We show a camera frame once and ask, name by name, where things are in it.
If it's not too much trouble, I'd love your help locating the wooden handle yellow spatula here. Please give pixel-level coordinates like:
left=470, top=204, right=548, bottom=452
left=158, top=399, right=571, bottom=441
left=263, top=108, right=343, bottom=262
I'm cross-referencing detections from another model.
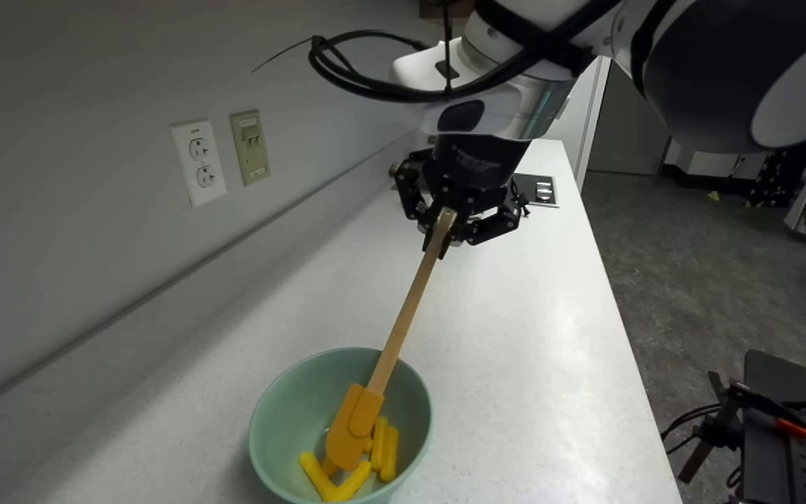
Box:
left=322, top=204, right=463, bottom=479

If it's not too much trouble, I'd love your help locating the orange handled clamp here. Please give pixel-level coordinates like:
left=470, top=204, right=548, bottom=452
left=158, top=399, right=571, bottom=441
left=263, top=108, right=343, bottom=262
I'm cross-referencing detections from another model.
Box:
left=709, top=371, right=806, bottom=444

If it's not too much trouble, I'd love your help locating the black tripod mount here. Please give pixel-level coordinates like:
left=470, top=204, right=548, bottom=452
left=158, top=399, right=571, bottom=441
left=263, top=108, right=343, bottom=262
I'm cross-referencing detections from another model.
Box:
left=660, top=372, right=750, bottom=488

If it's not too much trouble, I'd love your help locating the green bowl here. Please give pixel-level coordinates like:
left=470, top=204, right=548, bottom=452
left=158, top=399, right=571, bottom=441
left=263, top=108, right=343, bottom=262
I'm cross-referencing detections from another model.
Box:
left=246, top=344, right=438, bottom=504

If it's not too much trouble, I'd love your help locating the white power outlet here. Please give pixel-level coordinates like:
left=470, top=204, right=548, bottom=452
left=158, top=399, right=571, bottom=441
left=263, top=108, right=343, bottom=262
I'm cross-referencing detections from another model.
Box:
left=171, top=116, right=231, bottom=211

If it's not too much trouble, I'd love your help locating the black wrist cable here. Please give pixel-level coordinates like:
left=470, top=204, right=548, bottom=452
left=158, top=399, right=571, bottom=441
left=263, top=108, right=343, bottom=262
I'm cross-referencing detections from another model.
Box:
left=305, top=0, right=630, bottom=108

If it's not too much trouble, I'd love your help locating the white vertical panel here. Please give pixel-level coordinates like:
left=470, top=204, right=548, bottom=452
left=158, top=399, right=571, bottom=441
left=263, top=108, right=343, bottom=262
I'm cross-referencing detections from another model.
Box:
left=551, top=53, right=616, bottom=190

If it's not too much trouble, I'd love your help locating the yellow food stick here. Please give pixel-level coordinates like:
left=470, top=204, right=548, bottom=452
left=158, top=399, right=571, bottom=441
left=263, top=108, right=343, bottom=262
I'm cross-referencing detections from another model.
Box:
left=329, top=460, right=376, bottom=504
left=368, top=416, right=393, bottom=474
left=379, top=424, right=403, bottom=484
left=298, top=452, right=343, bottom=504

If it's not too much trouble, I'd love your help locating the beige switch plate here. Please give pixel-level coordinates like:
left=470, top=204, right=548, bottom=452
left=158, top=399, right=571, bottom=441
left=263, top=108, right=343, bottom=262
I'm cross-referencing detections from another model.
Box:
left=228, top=108, right=273, bottom=189

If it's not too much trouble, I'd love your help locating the small black counter plate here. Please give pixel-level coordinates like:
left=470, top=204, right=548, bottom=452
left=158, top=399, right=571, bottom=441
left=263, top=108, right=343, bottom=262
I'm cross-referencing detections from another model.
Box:
left=533, top=176, right=564, bottom=211

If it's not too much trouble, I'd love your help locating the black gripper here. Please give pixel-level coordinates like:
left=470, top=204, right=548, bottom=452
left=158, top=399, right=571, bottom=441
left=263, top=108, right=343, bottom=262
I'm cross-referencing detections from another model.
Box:
left=390, top=136, right=533, bottom=252

